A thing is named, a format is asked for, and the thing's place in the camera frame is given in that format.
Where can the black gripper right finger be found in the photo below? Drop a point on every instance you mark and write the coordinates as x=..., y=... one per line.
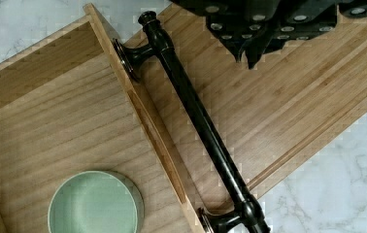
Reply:
x=290, y=23

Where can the black metal drawer handle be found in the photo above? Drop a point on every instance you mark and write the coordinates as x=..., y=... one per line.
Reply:
x=247, y=210

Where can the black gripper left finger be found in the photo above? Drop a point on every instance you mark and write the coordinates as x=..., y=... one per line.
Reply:
x=241, y=37

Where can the wooden drawer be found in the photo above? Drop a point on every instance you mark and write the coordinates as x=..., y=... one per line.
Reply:
x=68, y=106

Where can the green ceramic bowl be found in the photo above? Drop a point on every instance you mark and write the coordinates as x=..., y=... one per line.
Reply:
x=96, y=202

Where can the bamboo cutting board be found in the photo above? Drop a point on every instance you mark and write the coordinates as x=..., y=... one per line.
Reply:
x=272, y=117

